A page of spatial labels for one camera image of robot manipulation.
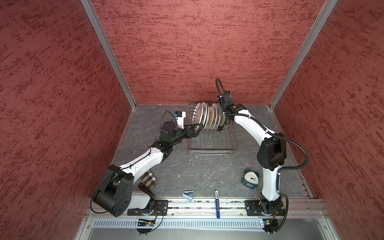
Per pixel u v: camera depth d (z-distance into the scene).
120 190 0.42
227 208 0.76
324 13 0.73
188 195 0.77
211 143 0.98
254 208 0.74
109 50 0.87
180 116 0.72
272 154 0.52
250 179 0.80
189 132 0.71
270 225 0.71
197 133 0.71
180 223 0.71
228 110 0.67
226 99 0.71
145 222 0.72
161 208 0.74
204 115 0.92
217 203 0.75
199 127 0.78
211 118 0.95
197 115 1.07
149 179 0.81
